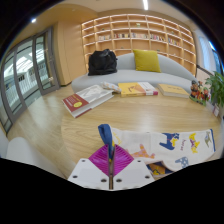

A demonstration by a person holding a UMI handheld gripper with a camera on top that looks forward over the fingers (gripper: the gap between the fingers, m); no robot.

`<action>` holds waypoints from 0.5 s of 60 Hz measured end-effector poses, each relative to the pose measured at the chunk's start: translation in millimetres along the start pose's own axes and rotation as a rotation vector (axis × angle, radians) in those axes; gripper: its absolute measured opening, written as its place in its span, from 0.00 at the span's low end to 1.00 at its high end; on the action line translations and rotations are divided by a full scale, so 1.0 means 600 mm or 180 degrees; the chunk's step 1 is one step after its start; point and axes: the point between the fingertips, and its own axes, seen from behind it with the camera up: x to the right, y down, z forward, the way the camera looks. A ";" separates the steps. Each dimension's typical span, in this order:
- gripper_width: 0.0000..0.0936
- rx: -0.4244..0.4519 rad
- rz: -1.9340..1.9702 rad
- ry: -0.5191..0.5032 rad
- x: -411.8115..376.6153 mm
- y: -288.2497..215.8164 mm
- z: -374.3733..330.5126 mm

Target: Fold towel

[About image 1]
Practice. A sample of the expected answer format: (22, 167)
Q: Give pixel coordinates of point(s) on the colourful figurine group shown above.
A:
(199, 92)

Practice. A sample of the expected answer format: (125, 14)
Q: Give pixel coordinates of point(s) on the grey-framed glass doors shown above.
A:
(26, 73)

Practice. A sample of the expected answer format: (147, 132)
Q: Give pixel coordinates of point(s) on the white towel with animal print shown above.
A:
(160, 146)

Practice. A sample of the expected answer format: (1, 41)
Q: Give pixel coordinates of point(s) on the round ceiling spotlight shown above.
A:
(33, 20)

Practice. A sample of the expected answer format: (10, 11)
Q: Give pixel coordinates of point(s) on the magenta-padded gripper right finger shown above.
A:
(133, 173)

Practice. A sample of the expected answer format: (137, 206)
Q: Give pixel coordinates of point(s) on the black bag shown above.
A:
(101, 62)

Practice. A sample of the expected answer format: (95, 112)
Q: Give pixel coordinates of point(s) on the yellow and orange book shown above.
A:
(135, 89)

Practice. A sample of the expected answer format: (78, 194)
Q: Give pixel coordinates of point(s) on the red and white book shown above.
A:
(85, 100)

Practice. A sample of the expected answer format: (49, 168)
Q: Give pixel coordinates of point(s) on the long ceiling light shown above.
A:
(145, 4)

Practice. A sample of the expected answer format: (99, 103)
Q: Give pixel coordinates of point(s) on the small white pot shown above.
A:
(216, 111)

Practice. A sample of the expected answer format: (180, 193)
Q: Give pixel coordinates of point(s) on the grey curved sofa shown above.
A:
(126, 76)

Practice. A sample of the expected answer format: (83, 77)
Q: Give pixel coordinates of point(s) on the window with white curtain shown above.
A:
(208, 53)

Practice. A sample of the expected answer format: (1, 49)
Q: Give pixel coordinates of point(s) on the yellow cushion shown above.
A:
(146, 61)

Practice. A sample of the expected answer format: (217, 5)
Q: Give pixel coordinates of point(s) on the small patterned pouch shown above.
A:
(111, 87)

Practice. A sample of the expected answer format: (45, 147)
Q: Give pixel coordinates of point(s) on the wooden wall shelf unit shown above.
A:
(140, 33)

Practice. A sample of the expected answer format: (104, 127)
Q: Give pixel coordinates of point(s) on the flat yellow book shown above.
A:
(172, 90)

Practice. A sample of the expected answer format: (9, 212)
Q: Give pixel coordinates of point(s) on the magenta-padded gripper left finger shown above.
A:
(90, 173)

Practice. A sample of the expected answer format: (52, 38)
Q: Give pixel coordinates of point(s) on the green potted plant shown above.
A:
(216, 88)

